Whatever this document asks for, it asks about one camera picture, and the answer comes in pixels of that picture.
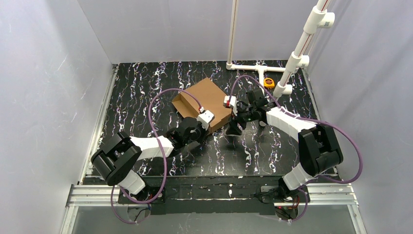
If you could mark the brown cardboard box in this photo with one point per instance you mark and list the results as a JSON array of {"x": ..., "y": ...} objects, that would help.
[{"x": 210, "y": 96}]

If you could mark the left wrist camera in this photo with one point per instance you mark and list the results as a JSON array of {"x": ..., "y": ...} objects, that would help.
[{"x": 205, "y": 118}]

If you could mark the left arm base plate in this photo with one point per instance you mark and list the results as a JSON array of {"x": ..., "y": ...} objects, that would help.
[{"x": 155, "y": 193}]

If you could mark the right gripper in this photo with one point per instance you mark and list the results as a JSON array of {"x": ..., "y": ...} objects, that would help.
[{"x": 236, "y": 117}]

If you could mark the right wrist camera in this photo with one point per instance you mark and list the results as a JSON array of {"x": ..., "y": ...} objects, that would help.
[{"x": 231, "y": 103}]

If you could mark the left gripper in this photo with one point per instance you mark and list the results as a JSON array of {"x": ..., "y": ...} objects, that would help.
[{"x": 198, "y": 129}]

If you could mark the aluminium rail frame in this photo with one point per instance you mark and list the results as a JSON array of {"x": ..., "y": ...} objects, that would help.
[{"x": 209, "y": 185}]

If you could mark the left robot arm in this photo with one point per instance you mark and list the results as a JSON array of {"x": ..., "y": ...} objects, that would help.
[{"x": 116, "y": 159}]

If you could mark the orange tape measure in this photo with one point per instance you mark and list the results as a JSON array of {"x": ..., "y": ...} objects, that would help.
[{"x": 269, "y": 83}]

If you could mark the white PVC pipe frame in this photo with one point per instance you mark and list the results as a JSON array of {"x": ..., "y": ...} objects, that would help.
[{"x": 289, "y": 25}]

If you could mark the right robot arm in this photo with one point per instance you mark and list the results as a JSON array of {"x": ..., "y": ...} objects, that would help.
[{"x": 319, "y": 149}]

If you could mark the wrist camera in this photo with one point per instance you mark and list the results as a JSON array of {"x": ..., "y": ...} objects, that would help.
[
  {"x": 205, "y": 118},
  {"x": 231, "y": 103}
]

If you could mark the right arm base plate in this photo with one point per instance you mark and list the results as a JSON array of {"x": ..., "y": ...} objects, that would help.
[{"x": 280, "y": 194}]

